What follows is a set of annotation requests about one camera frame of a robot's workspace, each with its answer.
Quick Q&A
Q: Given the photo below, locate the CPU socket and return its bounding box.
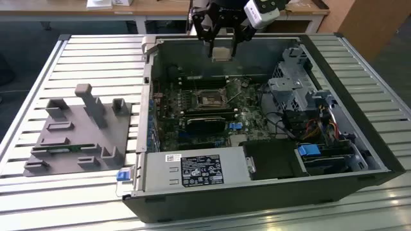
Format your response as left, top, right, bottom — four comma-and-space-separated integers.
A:
194, 88, 231, 109

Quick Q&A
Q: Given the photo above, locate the green RAM stick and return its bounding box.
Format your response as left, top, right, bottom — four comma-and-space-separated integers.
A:
47, 143, 97, 154

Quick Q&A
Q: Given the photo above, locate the wooden desk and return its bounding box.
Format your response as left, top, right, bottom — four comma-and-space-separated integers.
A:
0, 0, 331, 34

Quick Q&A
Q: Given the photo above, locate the RAM slot with black latches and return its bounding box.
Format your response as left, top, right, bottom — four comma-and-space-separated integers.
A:
179, 85, 227, 89
179, 80, 227, 84

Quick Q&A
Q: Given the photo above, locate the grey plastic case handle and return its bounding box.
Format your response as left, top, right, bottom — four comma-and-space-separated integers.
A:
140, 35, 161, 55

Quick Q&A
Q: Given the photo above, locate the black expansion slot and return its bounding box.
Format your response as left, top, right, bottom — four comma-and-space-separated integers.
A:
177, 142, 223, 151

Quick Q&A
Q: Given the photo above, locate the metal socket cover frame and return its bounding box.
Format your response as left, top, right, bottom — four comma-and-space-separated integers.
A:
223, 77, 251, 103

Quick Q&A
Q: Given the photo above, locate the silver finned heatsink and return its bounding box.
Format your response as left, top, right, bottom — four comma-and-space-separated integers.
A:
230, 134, 251, 147

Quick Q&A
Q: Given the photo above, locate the thin wire locking lever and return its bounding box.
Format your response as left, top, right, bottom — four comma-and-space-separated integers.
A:
190, 70, 199, 94

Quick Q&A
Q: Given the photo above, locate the grey plastic parts rack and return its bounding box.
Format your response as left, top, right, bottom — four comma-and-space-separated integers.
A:
24, 83, 135, 178

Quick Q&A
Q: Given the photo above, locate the blue case latch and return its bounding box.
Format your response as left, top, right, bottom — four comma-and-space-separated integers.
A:
116, 169, 133, 183

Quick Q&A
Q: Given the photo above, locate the black open PC case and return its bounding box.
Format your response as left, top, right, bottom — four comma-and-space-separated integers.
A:
120, 32, 406, 223

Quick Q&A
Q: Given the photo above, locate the wooden cabinet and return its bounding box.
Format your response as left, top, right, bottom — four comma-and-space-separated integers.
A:
318, 0, 411, 64

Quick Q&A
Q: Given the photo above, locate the green motherboard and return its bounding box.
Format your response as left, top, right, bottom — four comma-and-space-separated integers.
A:
149, 76, 282, 154

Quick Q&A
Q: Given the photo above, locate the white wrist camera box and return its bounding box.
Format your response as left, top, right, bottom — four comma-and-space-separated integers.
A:
243, 0, 282, 29

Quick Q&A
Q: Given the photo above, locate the hard disk in blue carrier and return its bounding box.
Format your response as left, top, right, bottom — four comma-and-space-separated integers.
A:
296, 143, 354, 176

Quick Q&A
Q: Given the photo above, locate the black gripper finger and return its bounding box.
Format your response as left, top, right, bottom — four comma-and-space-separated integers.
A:
226, 13, 256, 58
191, 8, 223, 58

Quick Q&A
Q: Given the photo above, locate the grey plastic bay bracket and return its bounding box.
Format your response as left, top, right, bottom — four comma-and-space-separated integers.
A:
304, 89, 339, 113
282, 47, 311, 64

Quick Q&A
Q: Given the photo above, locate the silver power supply unit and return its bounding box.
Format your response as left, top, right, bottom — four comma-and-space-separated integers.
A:
133, 147, 258, 196

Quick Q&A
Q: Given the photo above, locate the silver square CPU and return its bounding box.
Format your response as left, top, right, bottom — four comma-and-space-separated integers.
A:
212, 46, 234, 63

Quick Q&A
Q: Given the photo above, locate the RAM slot with white latches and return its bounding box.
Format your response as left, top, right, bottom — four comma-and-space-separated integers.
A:
179, 82, 230, 87
177, 77, 230, 82

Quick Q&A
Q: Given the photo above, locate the yellow red wire bundle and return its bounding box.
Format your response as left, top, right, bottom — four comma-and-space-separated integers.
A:
302, 119, 342, 141

